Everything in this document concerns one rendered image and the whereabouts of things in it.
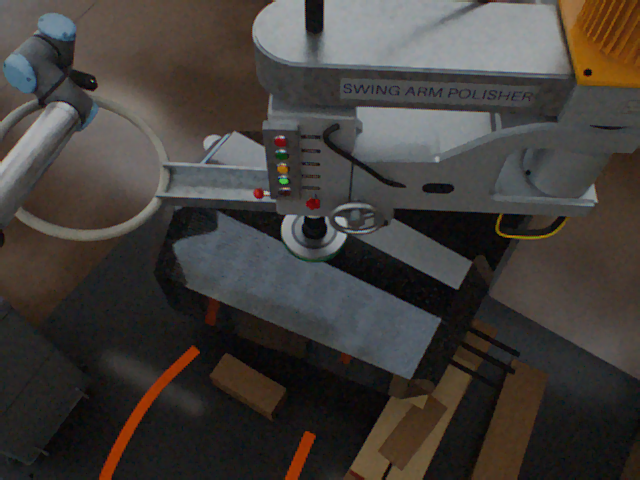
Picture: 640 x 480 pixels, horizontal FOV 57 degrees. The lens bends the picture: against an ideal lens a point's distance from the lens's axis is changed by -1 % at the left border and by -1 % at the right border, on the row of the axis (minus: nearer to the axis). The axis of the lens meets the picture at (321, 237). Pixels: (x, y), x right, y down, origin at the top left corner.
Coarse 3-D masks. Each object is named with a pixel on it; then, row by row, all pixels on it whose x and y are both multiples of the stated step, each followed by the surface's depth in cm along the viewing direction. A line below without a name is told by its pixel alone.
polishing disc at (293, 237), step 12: (288, 216) 197; (300, 216) 197; (288, 228) 195; (300, 228) 195; (288, 240) 192; (300, 240) 192; (324, 240) 192; (336, 240) 192; (300, 252) 190; (312, 252) 190; (324, 252) 190
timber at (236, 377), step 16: (224, 368) 245; (240, 368) 245; (224, 384) 242; (240, 384) 242; (256, 384) 242; (272, 384) 242; (240, 400) 247; (256, 400) 239; (272, 400) 239; (272, 416) 241
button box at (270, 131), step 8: (264, 128) 134; (272, 128) 134; (280, 128) 134; (288, 128) 134; (296, 128) 134; (264, 136) 136; (272, 136) 136; (280, 136) 136; (288, 136) 136; (296, 136) 135; (264, 144) 139; (272, 144) 138; (288, 144) 138; (296, 144) 138; (272, 152) 141; (288, 152) 141; (296, 152) 140; (272, 160) 144; (280, 160) 143; (288, 160) 143; (296, 160) 143; (272, 168) 146; (296, 168) 146; (272, 176) 149; (280, 176) 149; (288, 176) 149; (296, 176) 149; (272, 184) 152; (280, 184) 152; (296, 184) 152; (272, 192) 155; (296, 192) 155; (296, 200) 158
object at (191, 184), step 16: (176, 176) 180; (192, 176) 180; (208, 176) 180; (224, 176) 180; (240, 176) 180; (256, 176) 179; (160, 192) 172; (176, 192) 177; (192, 192) 177; (208, 192) 177; (224, 192) 178; (240, 192) 178; (224, 208) 175; (240, 208) 175; (256, 208) 174; (272, 208) 174; (384, 224) 172
